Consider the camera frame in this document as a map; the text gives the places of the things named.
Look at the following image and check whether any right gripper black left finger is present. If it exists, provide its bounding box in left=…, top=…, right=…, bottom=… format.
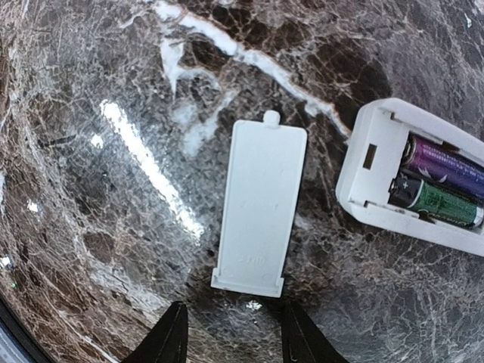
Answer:
left=132, top=301, right=188, bottom=363

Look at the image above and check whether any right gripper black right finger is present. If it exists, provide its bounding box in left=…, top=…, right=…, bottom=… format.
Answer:
left=281, top=304, right=346, bottom=363

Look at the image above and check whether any white battery cover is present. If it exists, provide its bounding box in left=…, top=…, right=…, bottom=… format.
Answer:
left=211, top=110, right=307, bottom=298

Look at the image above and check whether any green battery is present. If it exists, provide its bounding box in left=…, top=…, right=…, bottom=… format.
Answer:
left=389, top=174, right=483, bottom=228

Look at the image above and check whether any white air conditioner remote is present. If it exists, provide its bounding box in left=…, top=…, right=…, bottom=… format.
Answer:
left=336, top=98, right=483, bottom=256

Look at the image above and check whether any blue battery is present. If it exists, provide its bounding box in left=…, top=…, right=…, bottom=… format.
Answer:
left=401, top=134, right=483, bottom=200

